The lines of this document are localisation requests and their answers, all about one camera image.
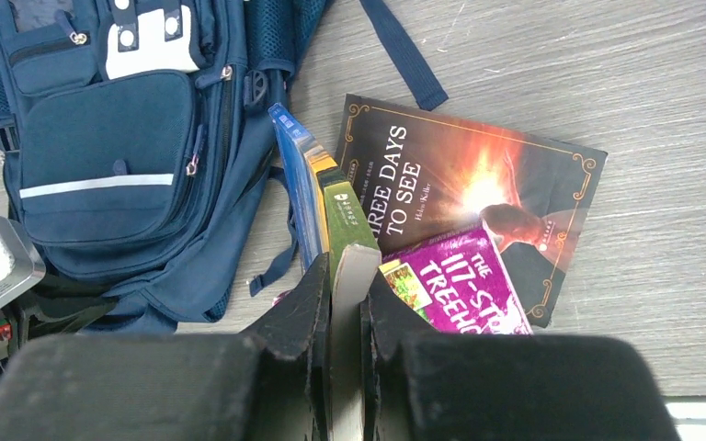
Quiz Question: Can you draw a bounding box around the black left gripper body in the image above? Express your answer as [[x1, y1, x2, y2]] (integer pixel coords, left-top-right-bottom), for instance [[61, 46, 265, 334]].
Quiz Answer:
[[0, 275, 116, 378]]

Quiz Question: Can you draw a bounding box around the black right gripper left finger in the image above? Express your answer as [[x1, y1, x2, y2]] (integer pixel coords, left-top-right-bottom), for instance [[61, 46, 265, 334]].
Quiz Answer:
[[0, 254, 330, 440]]

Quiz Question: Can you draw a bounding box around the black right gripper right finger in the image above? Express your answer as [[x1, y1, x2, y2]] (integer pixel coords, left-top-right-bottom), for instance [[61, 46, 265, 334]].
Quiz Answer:
[[361, 276, 678, 440]]

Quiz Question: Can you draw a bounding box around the green cover book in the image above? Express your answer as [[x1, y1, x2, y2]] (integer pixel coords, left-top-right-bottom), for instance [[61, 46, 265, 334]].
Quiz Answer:
[[270, 220, 534, 337]]

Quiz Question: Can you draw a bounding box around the Three Days To See book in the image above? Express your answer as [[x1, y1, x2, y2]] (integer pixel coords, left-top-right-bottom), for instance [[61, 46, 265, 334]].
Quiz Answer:
[[336, 94, 608, 328]]

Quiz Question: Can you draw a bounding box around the Animal Farm book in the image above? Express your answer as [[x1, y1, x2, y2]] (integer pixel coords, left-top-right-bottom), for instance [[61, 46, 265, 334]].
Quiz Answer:
[[268, 102, 384, 441]]

